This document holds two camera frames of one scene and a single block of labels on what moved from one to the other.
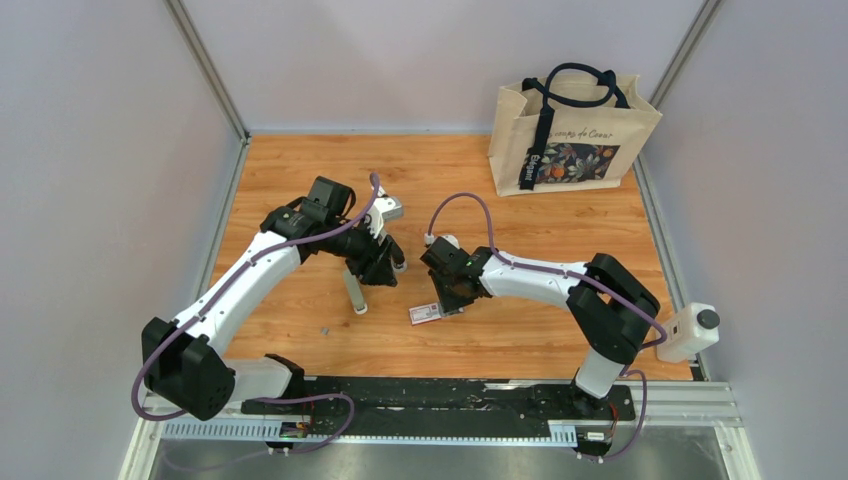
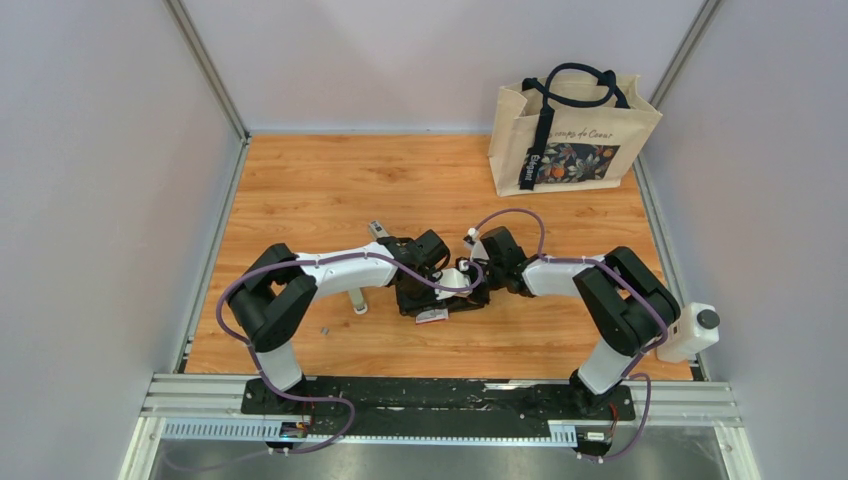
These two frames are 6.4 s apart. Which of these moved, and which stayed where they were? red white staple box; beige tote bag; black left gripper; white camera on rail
Moved: black left gripper
Stayed: beige tote bag; red white staple box; white camera on rail
